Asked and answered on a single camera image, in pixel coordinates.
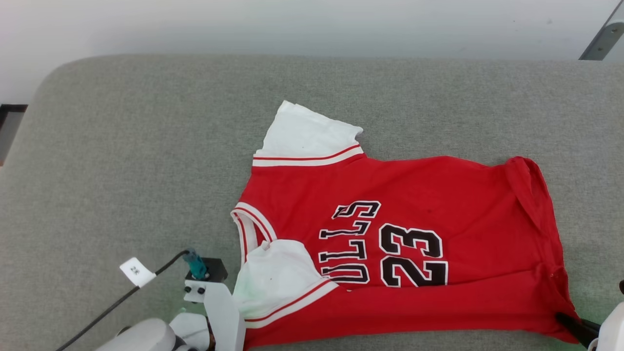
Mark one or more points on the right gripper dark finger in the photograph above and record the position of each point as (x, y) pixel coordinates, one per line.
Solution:
(580, 327)

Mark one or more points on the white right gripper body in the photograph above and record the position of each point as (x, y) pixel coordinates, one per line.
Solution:
(612, 331)

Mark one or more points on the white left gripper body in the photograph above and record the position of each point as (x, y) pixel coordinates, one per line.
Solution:
(222, 317)

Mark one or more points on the red and white basketball jersey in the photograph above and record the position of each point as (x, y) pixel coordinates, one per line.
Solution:
(414, 219)

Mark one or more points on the grey fabric sofa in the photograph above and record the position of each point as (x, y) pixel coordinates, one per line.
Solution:
(122, 170)

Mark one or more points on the grey metal bracket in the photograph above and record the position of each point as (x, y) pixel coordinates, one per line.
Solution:
(607, 41)
(589, 51)

